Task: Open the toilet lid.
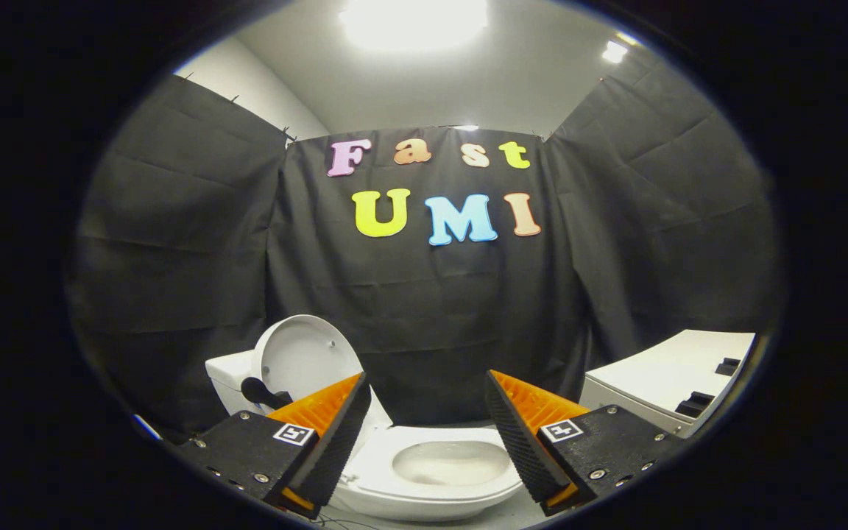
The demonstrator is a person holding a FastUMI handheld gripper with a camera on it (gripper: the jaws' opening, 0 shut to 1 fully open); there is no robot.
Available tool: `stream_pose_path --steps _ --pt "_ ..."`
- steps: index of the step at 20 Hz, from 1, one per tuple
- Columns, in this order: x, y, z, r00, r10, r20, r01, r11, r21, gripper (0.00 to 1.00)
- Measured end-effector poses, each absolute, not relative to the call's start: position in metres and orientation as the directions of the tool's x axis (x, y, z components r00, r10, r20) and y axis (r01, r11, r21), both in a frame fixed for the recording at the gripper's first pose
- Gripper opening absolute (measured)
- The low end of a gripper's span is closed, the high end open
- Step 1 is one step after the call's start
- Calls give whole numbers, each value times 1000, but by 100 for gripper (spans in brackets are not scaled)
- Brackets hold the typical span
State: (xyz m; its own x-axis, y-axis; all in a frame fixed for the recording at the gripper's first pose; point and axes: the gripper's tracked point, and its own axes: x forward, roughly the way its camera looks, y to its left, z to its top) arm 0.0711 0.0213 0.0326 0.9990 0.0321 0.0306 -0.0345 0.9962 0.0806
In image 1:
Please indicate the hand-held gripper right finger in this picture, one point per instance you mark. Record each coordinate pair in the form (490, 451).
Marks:
(516, 442)

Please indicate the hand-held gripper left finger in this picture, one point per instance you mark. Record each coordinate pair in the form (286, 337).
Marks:
(339, 442)

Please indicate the white toilet lid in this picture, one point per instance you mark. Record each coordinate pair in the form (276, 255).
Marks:
(306, 353)

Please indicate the white ceramic toilet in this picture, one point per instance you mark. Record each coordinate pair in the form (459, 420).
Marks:
(431, 506)

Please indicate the black backdrop cloth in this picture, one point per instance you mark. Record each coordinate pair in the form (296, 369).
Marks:
(424, 309)

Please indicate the small ceiling light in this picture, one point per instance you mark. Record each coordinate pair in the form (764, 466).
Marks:
(466, 128)
(615, 51)

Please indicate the large ceiling light panel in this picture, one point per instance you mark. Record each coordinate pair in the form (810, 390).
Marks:
(413, 18)

